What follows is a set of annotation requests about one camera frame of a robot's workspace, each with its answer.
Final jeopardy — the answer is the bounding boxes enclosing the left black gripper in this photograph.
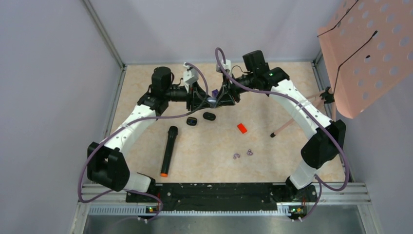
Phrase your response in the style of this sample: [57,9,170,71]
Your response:
[164,80,213,111]

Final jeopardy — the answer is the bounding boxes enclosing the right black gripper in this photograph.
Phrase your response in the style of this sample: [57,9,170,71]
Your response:
[215,73,256,107]

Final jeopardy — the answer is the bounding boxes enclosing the silver lilac oval case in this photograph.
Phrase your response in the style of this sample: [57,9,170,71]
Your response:
[207,97,218,108]

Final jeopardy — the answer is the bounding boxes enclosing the oval black charging case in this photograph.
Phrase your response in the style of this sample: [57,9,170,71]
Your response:
[203,112,216,121]

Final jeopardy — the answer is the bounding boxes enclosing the small black earbud case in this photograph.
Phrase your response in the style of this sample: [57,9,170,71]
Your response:
[186,117,198,126]

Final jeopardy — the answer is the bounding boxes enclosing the red block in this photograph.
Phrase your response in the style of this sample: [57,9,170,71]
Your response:
[237,123,248,134]

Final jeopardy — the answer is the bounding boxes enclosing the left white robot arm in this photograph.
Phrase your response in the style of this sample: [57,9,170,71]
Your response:
[86,63,206,202]

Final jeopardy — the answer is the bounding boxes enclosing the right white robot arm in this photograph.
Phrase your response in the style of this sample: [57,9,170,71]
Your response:
[215,47,346,201]

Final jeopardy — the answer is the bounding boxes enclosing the purple white green brick stack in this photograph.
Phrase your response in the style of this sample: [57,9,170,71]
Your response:
[212,89,219,98]

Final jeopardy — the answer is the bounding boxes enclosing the black microphone orange end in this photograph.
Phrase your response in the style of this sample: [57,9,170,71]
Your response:
[160,126,178,177]

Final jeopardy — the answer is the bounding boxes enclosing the pink perforated music stand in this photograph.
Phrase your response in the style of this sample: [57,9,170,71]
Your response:
[315,0,413,118]

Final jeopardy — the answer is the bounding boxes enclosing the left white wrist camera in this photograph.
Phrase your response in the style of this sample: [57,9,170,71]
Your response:
[183,63,198,93]

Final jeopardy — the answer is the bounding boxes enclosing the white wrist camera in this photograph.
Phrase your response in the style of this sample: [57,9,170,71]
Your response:
[216,59,232,75]
[183,63,198,93]

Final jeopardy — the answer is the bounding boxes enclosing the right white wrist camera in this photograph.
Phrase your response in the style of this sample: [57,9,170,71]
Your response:
[216,59,232,75]

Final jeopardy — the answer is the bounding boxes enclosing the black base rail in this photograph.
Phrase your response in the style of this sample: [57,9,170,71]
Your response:
[126,182,319,214]

